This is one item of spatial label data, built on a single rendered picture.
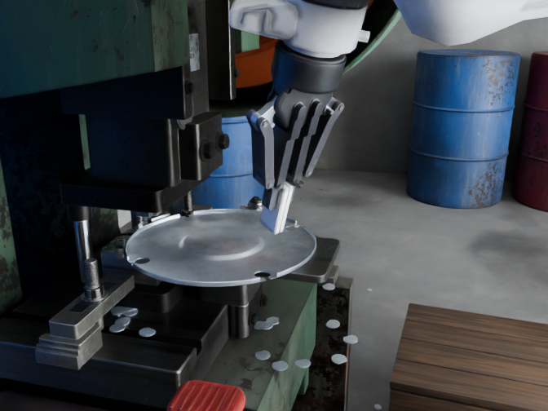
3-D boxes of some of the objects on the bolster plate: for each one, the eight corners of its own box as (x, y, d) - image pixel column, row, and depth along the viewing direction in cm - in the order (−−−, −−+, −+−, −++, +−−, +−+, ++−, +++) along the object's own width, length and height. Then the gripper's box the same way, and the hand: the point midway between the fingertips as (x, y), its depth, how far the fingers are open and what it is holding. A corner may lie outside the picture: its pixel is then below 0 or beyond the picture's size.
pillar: (98, 276, 88) (88, 189, 83) (90, 283, 86) (80, 194, 81) (85, 275, 89) (75, 188, 84) (77, 281, 87) (66, 192, 82)
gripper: (288, 66, 53) (248, 260, 67) (379, 53, 61) (327, 229, 74) (240, 36, 57) (211, 224, 71) (331, 28, 65) (290, 198, 79)
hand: (276, 205), depth 71 cm, fingers closed
